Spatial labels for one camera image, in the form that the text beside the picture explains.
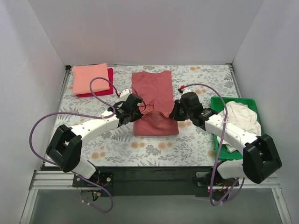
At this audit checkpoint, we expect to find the dusty rose t shirt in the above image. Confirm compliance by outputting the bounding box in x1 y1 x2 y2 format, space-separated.
131 70 179 136

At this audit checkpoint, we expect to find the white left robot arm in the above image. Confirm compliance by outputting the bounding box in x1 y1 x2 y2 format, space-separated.
46 89 143 187

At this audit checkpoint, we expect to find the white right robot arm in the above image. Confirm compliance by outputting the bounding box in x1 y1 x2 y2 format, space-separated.
169 86 282 186

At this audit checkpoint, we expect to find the green plastic tray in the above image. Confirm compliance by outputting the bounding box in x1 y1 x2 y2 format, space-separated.
211 97 260 161

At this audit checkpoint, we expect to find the floral patterned table mat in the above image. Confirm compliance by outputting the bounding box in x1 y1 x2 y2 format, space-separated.
44 65 241 167

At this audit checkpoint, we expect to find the folded crimson red t shirt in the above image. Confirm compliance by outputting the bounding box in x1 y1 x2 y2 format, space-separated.
76 68 114 98

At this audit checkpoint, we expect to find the white t shirt red print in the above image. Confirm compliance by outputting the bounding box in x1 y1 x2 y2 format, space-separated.
217 100 262 154

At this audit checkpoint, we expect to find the folded salmon pink t shirt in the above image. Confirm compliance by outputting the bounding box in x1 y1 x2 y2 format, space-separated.
72 63 110 95

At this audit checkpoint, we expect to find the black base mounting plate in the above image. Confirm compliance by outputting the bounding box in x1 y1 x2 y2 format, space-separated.
72 166 239 198

